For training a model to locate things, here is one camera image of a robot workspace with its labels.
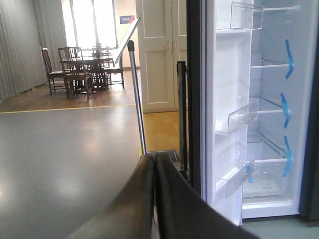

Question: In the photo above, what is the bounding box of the blue tape strip upper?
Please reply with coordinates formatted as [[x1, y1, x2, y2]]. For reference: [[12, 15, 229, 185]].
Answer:
[[285, 39, 295, 79]]

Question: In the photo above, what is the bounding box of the silver sign stand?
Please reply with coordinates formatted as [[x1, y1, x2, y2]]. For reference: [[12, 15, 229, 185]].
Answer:
[[113, 17, 148, 156]]

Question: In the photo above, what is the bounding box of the wooden chair left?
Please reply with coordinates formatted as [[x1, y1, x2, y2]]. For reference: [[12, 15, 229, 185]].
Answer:
[[41, 47, 72, 96]]

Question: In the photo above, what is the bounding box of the lower clear door bin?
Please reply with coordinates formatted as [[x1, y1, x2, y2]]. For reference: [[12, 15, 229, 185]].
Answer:
[[215, 154, 255, 199]]

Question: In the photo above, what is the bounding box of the blue tape strip drawer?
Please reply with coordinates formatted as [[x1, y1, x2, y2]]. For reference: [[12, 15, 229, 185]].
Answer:
[[246, 166, 254, 183]]

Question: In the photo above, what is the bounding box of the wooden chair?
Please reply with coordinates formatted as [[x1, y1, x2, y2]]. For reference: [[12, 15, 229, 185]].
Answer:
[[58, 47, 94, 99], [41, 47, 72, 96], [100, 48, 125, 89]]

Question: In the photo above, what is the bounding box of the wooden dining table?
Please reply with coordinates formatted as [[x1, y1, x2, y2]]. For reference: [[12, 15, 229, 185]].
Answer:
[[59, 55, 114, 90]]

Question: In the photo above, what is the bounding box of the wooden chair front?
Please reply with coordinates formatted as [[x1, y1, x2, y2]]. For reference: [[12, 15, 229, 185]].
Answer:
[[58, 47, 94, 99]]

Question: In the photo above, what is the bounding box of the wooden chair right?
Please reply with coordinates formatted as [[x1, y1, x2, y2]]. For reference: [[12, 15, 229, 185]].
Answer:
[[100, 48, 125, 89]]

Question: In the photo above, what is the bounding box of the clear door bin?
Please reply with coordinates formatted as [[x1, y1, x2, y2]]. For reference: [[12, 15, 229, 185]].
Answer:
[[215, 154, 255, 199], [215, 98, 259, 135], [215, 0, 264, 30]]

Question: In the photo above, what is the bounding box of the middle clear door bin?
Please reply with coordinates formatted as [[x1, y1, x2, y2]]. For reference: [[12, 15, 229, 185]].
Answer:
[[215, 98, 259, 135]]

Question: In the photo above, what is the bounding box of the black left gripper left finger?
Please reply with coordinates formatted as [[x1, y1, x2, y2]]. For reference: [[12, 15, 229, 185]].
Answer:
[[67, 155, 155, 239]]

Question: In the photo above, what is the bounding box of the blue tape strip lower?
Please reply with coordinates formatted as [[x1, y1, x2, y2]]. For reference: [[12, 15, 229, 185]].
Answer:
[[282, 135, 293, 177]]

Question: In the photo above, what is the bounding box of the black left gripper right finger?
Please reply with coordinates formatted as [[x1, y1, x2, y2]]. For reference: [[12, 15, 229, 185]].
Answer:
[[155, 153, 257, 239]]

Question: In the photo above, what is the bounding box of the dark grey fridge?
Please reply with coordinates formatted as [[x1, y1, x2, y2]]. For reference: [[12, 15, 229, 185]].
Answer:
[[242, 0, 319, 219]]

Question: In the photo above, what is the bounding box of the grey curtain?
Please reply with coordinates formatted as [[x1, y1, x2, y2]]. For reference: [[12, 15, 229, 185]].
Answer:
[[0, 0, 67, 101]]

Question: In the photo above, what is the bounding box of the blue tape strip middle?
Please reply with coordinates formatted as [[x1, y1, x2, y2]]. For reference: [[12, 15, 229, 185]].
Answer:
[[280, 93, 291, 128]]

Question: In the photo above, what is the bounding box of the upper clear door bin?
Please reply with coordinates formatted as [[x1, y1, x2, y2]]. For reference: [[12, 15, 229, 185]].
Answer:
[[215, 0, 264, 30]]

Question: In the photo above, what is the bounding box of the white double door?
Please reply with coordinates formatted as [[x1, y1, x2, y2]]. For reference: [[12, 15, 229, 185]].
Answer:
[[136, 0, 187, 113]]

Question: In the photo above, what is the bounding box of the blue tape strip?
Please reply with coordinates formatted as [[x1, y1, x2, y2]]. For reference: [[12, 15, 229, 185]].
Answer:
[[280, 93, 291, 128], [285, 39, 295, 79], [282, 135, 293, 177]]

